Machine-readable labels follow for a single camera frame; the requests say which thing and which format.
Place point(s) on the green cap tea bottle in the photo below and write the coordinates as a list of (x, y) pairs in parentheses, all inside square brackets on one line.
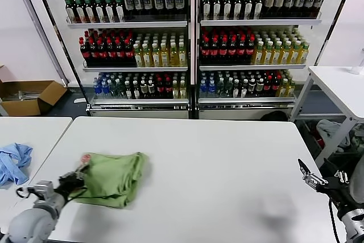
[(217, 8), (248, 8), (119, 9), (258, 8), (207, 8), (80, 9), (99, 9), (109, 9), (227, 8), (70, 9), (90, 9), (238, 8)]

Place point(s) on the small dark tea bottle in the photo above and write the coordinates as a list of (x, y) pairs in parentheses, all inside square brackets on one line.
[(144, 90), (128, 91), (244, 90), (236, 90), (252, 88), (151, 90), (136, 91), (259, 88)]

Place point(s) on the white beverage shelf unit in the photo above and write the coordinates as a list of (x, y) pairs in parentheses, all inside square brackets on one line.
[(256, 22), (128, 24)]

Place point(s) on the silver metal parts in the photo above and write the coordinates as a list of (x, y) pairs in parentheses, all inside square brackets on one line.
[(27, 95)]

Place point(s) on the clear green water bottle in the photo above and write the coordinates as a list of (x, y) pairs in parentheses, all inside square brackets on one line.
[(228, 90), (121, 90), (113, 90), (220, 90)]

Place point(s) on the blue sports drink bottle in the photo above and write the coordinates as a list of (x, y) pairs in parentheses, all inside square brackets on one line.
[(211, 89), (203, 89), (98, 89), (105, 89)]

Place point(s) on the clear plastic cup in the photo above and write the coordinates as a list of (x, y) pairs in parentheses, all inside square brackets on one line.
[(357, 68)]

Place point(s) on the green polo shirt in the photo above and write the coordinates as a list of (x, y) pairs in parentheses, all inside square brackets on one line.
[(113, 180)]

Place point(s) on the beige label dark drink bottle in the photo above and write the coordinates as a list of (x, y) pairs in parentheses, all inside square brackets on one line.
[(280, 0), (269, 1)]

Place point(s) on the small red cap cola bottle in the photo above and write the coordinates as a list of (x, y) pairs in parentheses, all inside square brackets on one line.
[(168, 89), (160, 89), (267, 86), (275, 86)]

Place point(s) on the crumpled light blue cloth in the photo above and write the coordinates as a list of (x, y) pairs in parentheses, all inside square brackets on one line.
[(14, 166)]

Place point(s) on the pale clothes pile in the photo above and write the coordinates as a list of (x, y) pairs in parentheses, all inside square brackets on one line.
[(358, 140)]

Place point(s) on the white side table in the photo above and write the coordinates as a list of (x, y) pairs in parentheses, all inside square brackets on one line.
[(335, 89)]

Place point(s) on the small yellow juice bottle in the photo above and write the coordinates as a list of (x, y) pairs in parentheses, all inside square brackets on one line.
[(283, 89), (291, 89), (175, 91), (183, 91)]

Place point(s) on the black bag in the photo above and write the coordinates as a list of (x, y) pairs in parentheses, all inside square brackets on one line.
[(274, 115)]

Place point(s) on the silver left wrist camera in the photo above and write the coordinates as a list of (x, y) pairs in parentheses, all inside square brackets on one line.
[(41, 189)]

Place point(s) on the person's grey trouser leg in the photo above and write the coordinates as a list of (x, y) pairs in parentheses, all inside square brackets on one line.
[(359, 180)]

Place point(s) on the open cardboard box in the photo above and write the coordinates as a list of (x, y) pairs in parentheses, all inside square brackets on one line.
[(28, 106)]

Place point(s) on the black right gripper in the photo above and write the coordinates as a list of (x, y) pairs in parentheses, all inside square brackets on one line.
[(337, 190)]

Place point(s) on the black storage crate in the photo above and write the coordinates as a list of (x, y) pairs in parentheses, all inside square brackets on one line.
[(303, 129)]

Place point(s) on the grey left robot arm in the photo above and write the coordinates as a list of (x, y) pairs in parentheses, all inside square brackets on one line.
[(28, 223)]

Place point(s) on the white paper scrap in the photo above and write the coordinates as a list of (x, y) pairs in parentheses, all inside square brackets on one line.
[(79, 100)]

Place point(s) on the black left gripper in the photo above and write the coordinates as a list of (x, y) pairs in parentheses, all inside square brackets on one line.
[(72, 181)]

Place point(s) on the grey crumpled cloth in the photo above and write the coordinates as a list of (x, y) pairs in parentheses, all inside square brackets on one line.
[(330, 132)]

